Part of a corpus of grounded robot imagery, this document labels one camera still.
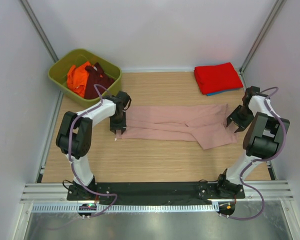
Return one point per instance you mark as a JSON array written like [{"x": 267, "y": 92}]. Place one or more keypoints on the aluminium frame rail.
[{"x": 271, "y": 190}]

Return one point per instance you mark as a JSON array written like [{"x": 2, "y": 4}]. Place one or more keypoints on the folded red t shirt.
[{"x": 214, "y": 79}]

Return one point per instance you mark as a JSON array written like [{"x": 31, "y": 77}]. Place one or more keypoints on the left aluminium corner post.
[{"x": 39, "y": 29}]

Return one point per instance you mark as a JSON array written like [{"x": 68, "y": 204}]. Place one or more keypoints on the green plastic bin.
[{"x": 58, "y": 74}]

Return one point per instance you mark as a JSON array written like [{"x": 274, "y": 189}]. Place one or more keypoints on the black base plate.
[{"x": 164, "y": 193}]

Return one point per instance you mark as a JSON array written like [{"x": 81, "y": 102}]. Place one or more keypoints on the folded blue t shirt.
[{"x": 222, "y": 91}]

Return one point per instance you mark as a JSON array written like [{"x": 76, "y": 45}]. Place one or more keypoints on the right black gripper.
[{"x": 241, "y": 124}]

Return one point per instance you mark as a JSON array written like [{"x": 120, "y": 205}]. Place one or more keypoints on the slotted cable duct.
[{"x": 90, "y": 208}]

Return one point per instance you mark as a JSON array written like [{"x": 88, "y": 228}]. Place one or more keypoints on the pink t shirt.
[{"x": 204, "y": 124}]

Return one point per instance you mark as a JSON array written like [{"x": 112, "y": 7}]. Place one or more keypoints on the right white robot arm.
[{"x": 265, "y": 137}]

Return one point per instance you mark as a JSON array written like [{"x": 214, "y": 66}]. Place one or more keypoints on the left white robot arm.
[{"x": 74, "y": 139}]

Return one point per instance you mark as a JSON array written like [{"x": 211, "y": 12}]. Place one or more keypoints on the maroon t shirt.
[{"x": 96, "y": 75}]

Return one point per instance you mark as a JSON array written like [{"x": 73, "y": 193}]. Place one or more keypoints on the orange t shirt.
[{"x": 77, "y": 78}]

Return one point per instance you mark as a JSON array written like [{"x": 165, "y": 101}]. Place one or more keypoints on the aluminium corner post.
[
  {"x": 273, "y": 14},
  {"x": 39, "y": 29}
]

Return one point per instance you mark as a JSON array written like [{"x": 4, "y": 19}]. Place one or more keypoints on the right aluminium corner post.
[{"x": 273, "y": 14}]

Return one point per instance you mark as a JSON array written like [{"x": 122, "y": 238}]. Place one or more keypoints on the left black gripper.
[{"x": 122, "y": 126}]

